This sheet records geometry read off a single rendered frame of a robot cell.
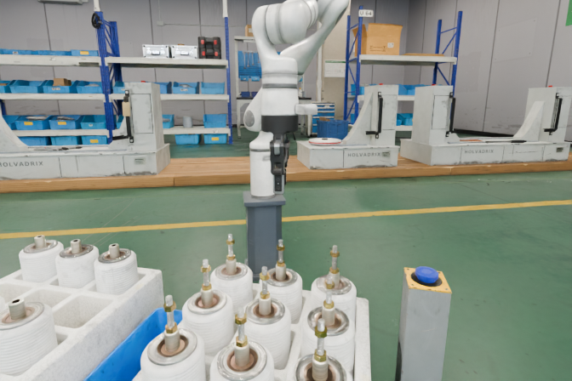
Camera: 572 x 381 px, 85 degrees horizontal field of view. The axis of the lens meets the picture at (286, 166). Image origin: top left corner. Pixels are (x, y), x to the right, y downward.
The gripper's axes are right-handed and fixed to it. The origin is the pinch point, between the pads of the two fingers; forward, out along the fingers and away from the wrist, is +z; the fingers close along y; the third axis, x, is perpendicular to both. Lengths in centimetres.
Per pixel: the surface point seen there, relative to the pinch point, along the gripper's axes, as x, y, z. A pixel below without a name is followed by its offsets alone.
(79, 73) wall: -566, -719, -93
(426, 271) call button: 27.8, 9.3, 14.0
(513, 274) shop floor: 85, -50, 47
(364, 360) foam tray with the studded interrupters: 16.4, 14.3, 29.0
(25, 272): -67, -7, 27
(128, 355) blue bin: -34, 5, 39
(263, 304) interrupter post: -2.1, 12.7, 19.8
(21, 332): -43, 19, 23
